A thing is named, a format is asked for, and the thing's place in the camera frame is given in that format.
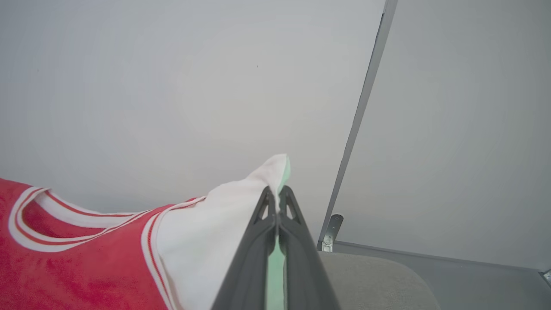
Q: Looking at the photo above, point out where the grey fabric sofa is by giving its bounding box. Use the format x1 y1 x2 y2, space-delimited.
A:
318 251 440 310

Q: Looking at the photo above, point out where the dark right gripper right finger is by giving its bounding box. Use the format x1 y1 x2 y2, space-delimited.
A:
278 185 341 310

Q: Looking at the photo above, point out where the grey door panel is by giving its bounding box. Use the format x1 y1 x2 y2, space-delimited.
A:
318 0 551 273

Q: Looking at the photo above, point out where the red and white basketball jersey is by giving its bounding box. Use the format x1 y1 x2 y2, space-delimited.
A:
0 154 291 310

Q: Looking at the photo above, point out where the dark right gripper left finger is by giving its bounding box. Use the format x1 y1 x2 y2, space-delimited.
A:
211 186 279 310

